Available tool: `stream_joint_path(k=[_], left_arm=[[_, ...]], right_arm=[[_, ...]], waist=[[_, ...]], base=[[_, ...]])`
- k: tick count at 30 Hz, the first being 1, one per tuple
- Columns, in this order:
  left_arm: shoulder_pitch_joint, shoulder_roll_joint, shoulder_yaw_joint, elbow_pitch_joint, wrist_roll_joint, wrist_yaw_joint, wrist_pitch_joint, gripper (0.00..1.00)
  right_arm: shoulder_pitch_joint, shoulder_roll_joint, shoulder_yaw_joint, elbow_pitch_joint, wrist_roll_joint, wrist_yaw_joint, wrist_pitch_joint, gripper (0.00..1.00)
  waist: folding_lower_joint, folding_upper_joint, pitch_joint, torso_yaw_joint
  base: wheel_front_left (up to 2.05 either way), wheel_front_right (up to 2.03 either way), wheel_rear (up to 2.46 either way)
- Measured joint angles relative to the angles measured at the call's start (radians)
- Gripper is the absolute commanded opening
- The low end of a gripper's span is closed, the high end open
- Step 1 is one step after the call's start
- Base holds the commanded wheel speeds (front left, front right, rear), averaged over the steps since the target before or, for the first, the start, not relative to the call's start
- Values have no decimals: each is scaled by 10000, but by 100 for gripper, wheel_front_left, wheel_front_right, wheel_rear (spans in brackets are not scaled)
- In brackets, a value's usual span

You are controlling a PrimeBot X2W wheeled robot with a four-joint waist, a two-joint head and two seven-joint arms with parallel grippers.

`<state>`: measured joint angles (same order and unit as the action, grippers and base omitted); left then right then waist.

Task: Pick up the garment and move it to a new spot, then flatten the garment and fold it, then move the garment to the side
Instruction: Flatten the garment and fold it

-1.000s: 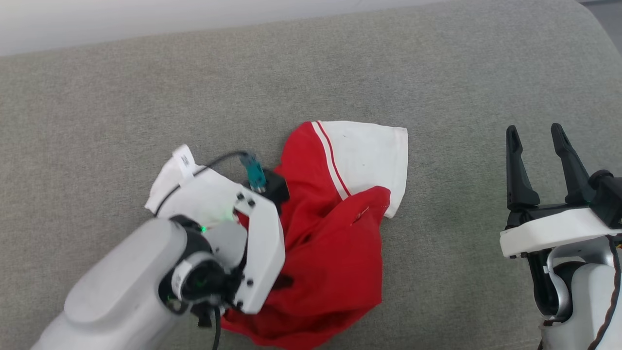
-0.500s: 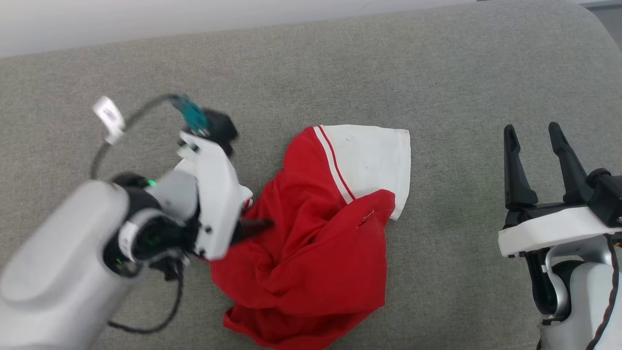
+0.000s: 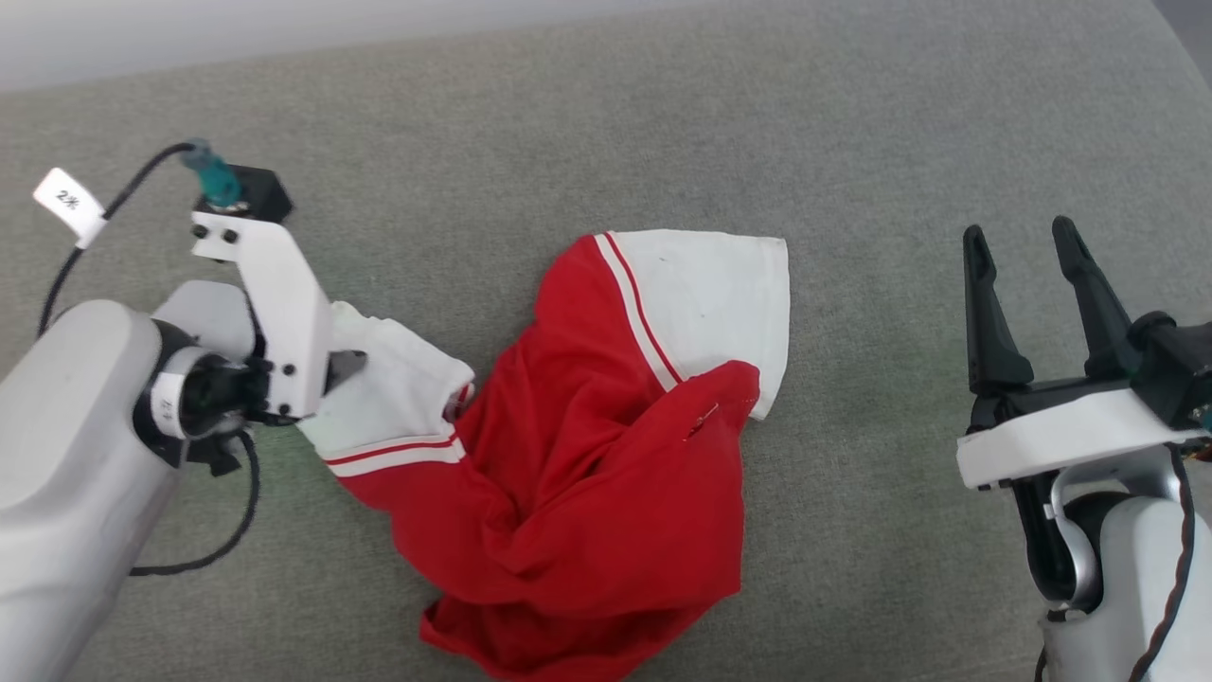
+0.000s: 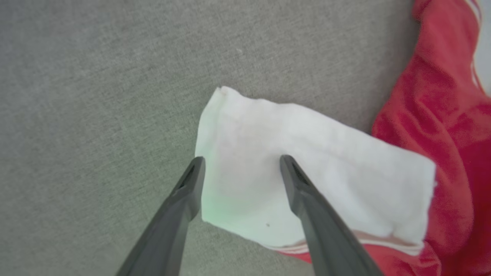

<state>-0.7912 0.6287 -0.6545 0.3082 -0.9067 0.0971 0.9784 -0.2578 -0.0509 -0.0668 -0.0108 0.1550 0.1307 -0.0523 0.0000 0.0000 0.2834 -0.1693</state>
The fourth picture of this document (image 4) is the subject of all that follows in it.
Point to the white cloth corner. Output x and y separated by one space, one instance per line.
249 153

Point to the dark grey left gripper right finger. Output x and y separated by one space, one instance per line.
326 237

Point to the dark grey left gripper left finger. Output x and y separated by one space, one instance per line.
168 230

